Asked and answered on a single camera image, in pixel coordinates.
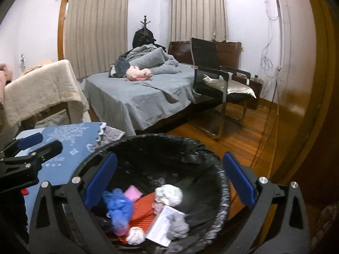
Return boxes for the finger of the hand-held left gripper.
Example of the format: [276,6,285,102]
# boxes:
[28,140,63,166]
[4,133,43,154]

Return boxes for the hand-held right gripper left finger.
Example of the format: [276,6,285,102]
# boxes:
[28,152,118,254]

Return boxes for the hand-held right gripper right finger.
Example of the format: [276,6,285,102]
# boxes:
[222,152,311,254]

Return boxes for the pink packet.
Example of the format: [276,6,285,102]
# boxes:
[124,186,142,201]

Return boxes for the blue plastic bag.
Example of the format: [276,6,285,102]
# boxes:
[102,188,133,236]

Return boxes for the orange foam net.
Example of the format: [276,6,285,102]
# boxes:
[130,192,157,226]

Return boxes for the black trash bin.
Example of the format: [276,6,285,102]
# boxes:
[69,134,230,254]

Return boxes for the white sock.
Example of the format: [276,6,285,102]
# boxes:
[126,227,146,245]

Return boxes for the white paper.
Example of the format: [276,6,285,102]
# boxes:
[154,185,184,207]

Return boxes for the grey fluff ball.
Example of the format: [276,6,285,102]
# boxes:
[164,213,190,240]

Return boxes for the cream cloth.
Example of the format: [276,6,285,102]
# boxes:
[34,110,71,127]

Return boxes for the wooden chair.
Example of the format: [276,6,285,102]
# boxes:
[21,102,88,130]

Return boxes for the grey quilted mat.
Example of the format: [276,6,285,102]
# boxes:
[97,124,126,149]

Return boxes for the beige covered chair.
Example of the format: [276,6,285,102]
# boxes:
[4,59,90,127]

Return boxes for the pink padded jacket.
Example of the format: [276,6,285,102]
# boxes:
[0,63,13,106]

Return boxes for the dark wooden nightstand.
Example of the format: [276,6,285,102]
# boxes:
[233,70,264,110]

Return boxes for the bed with grey sheet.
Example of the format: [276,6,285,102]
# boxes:
[83,63,228,138]

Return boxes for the silver cushion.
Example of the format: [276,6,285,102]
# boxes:
[203,75,257,99]

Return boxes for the dark clothes pile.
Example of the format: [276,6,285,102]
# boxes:
[108,54,131,78]

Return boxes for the pink plush toy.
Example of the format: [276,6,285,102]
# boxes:
[125,66,154,82]

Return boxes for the dark wooden headboard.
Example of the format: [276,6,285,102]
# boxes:
[168,41,243,72]

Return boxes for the beige curtain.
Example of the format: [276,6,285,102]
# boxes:
[171,0,229,43]
[65,0,129,79]

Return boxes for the grey duvet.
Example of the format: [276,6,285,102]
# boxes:
[124,44,182,76]

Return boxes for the black mesh chair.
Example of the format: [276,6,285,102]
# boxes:
[190,37,251,140]

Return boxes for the wooden coat rack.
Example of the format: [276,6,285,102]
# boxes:
[132,15,157,48]

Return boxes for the hanging wall cables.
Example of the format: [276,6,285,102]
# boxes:
[253,0,282,178]

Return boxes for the wooden door frame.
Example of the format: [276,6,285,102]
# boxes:
[270,0,339,191]

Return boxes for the wooden window frame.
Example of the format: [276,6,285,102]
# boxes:
[58,0,137,61]

